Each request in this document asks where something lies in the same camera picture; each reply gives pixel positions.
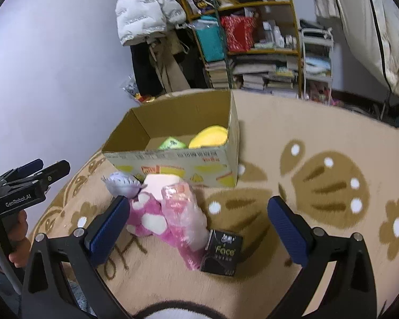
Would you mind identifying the green plush toy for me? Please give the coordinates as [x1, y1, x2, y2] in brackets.
[158, 136, 187, 150]

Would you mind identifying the white trolley cart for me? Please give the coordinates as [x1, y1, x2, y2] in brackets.
[299, 27, 335, 102]

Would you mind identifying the cardboard box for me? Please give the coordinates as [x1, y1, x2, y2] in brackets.
[101, 89, 240, 188]

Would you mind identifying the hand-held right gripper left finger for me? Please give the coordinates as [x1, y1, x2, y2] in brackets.
[22, 195, 134, 319]

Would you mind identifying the pile of books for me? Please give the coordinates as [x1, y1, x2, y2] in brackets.
[204, 54, 300, 98]

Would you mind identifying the snack bag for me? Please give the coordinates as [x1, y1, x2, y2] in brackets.
[120, 75, 155, 103]

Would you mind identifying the black and white plush toy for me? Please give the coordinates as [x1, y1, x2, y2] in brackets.
[131, 301, 217, 319]

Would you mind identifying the white puffer jacket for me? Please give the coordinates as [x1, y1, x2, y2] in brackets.
[115, 0, 188, 46]

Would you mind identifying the beige hanging coat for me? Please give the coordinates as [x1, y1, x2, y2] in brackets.
[148, 33, 190, 94]

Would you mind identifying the white cable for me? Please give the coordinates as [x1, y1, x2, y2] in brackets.
[0, 247, 23, 295]

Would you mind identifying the teal bag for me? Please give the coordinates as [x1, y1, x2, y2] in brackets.
[190, 16, 225, 62]

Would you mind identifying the white garment cover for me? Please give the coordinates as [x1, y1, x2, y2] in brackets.
[307, 0, 399, 98]

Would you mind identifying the red patterned bag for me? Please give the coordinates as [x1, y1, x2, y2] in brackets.
[220, 15, 257, 53]

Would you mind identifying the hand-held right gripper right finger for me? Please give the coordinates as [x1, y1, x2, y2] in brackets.
[267, 196, 378, 319]

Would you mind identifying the black tissue pack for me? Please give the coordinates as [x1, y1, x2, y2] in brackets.
[200, 229, 244, 277]

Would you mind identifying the pink and white plush toy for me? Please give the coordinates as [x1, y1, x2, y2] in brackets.
[126, 173, 208, 271]

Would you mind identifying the pink plastic-wrapped soft pack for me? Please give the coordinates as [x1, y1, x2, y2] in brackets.
[161, 183, 209, 251]

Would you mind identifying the beige patterned blanket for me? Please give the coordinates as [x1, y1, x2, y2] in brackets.
[28, 89, 399, 319]

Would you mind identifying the yellow-edged storage shelf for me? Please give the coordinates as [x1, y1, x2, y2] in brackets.
[178, 0, 303, 98]

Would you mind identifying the purple and white plush toy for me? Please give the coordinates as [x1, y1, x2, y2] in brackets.
[101, 172, 143, 198]

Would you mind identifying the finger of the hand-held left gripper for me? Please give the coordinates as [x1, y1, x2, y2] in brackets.
[7, 159, 44, 179]
[5, 160, 71, 191]

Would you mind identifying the yellow plush toy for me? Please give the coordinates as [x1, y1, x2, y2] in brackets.
[188, 125, 228, 149]

